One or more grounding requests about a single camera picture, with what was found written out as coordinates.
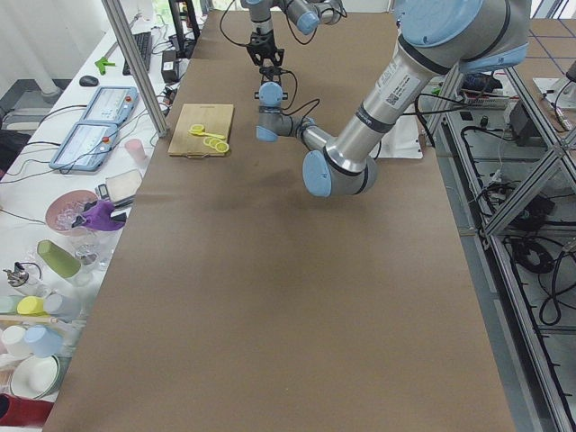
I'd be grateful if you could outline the white plastic cup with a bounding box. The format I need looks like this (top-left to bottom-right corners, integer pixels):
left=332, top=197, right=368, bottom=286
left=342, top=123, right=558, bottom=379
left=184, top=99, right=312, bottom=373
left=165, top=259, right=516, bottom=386
left=1, top=325, right=31, bottom=357

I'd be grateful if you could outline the yellow plastic cup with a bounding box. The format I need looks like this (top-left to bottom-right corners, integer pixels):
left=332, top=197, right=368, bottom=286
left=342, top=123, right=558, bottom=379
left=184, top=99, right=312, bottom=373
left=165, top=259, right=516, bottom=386
left=16, top=296, right=48, bottom=317

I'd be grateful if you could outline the yellow plastic knife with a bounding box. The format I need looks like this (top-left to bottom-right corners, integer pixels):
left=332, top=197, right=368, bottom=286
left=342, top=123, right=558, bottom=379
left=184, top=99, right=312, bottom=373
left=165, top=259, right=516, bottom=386
left=194, top=130, right=226, bottom=140

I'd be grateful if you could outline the white bowl green rim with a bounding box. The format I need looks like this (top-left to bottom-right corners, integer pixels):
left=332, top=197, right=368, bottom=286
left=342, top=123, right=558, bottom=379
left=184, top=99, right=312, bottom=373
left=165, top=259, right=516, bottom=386
left=9, top=355, right=60, bottom=399

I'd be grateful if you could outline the lemon slice row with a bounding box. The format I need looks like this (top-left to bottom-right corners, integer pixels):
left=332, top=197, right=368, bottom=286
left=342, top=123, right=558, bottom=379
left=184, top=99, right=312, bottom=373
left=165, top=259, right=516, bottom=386
left=203, top=137, right=230, bottom=154

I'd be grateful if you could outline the near teach pendant tablet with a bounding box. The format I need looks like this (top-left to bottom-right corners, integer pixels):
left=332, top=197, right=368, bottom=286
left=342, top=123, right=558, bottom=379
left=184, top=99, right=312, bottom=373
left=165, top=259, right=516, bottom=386
left=49, top=122, right=119, bottom=173

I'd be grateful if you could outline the lemon slice on knife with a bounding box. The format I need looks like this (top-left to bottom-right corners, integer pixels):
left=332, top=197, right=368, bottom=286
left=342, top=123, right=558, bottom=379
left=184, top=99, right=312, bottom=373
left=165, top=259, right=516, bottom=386
left=188, top=124, right=205, bottom=136

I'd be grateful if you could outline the digital kitchen scale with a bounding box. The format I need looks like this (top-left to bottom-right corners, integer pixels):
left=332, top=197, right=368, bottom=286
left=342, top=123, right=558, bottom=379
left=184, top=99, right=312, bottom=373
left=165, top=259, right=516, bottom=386
left=94, top=169, right=142, bottom=208

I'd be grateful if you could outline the green plastic cup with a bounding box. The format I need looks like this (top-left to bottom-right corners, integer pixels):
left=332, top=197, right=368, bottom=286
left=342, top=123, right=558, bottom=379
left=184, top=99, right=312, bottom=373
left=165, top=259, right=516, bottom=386
left=37, top=239, right=81, bottom=279

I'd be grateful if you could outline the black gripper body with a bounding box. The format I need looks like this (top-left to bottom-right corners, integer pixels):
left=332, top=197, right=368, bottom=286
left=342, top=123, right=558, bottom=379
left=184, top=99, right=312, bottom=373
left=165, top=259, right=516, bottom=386
left=259, top=66, right=284, bottom=84
left=246, top=31, right=284, bottom=67

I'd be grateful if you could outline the clear wine glass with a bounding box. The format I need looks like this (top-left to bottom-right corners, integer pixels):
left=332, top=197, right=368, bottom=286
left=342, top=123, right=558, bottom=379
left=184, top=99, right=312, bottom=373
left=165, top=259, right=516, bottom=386
left=70, top=228, right=102, bottom=266

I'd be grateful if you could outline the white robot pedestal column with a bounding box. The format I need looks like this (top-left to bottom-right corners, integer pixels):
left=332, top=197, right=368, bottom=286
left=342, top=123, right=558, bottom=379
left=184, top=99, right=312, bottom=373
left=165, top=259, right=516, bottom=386
left=370, top=115, right=423, bottom=159

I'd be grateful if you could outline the black computer mouse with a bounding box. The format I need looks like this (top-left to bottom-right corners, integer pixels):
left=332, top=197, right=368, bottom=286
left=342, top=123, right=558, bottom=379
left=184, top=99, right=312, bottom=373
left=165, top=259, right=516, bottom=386
left=78, top=75, right=99, bottom=87

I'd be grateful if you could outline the wooden cutting board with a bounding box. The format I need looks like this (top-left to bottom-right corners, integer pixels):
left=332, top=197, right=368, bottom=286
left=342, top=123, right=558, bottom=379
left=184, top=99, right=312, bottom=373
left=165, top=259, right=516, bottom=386
left=167, top=103, right=234, bottom=158

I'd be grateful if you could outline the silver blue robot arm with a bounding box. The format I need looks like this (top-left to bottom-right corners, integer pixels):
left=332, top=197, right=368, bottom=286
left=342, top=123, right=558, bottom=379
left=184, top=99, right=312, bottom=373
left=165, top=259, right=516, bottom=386
left=256, top=1, right=531, bottom=197
left=240, top=0, right=347, bottom=67

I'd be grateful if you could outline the aluminium frame post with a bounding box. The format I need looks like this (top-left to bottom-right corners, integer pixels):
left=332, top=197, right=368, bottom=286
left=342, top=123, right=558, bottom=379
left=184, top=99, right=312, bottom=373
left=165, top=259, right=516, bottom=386
left=102, top=0, right=168, bottom=138

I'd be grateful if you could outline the black keyboard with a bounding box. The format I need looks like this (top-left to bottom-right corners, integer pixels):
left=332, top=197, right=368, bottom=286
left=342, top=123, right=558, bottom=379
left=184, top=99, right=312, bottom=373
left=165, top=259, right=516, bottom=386
left=132, top=31, right=153, bottom=72

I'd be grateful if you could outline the pink plastic cup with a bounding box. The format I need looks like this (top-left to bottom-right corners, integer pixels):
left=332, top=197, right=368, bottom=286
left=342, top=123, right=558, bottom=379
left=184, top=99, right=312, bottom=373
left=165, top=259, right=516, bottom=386
left=125, top=139, right=148, bottom=167

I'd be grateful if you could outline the teach pendant tablet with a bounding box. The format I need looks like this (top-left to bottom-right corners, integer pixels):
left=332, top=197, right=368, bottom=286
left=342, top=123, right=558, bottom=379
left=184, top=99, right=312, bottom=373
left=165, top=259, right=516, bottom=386
left=81, top=86, right=139, bottom=126
left=49, top=122, right=119, bottom=173

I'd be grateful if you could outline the green handled grabber tool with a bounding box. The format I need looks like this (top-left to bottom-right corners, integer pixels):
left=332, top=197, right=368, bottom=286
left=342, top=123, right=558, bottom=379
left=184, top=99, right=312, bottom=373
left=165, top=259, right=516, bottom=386
left=94, top=57, right=116, bottom=76

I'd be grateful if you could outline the pink bowl with ice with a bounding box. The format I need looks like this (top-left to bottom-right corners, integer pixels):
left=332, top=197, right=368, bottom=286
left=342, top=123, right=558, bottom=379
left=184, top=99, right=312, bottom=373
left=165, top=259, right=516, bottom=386
left=45, top=189, right=97, bottom=235

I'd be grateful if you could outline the wrist camera black cable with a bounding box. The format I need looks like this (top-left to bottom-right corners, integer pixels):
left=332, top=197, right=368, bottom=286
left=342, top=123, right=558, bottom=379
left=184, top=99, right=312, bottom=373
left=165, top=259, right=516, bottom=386
left=278, top=69, right=321, bottom=116

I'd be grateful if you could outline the far teach pendant tablet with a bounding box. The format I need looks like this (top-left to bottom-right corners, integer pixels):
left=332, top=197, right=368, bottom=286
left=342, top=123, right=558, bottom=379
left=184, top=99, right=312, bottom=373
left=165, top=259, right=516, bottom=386
left=81, top=86, right=139, bottom=126

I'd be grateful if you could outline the black power adapter box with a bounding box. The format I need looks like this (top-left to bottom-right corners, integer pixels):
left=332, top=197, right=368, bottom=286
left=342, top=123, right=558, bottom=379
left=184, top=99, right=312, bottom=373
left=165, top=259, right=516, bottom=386
left=161, top=50, right=180, bottom=84

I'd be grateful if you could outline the light blue plastic cup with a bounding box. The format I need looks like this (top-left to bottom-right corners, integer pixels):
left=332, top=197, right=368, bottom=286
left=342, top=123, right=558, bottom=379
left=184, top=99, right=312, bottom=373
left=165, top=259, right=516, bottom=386
left=23, top=325, right=63, bottom=358

